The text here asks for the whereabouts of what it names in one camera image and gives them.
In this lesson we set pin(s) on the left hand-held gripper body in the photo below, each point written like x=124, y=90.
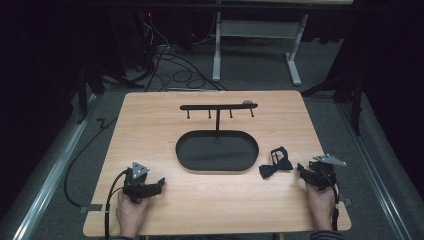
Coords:
x=137, y=185

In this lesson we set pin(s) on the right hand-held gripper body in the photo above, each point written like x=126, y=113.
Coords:
x=321, y=171

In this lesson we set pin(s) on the black bow tie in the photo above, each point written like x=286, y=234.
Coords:
x=276, y=163

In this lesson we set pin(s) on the black hook stand with tray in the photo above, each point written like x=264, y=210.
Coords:
x=217, y=146

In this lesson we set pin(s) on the person's left hand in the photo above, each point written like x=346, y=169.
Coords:
x=129, y=211

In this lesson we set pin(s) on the person's right hand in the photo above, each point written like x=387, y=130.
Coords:
x=320, y=206

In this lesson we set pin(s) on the grey tape piece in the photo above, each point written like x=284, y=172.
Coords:
x=347, y=201
x=90, y=208

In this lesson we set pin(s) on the black metal stand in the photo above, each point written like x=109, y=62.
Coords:
x=87, y=83
x=350, y=90

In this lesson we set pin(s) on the white metal desk frame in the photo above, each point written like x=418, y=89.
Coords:
x=258, y=46

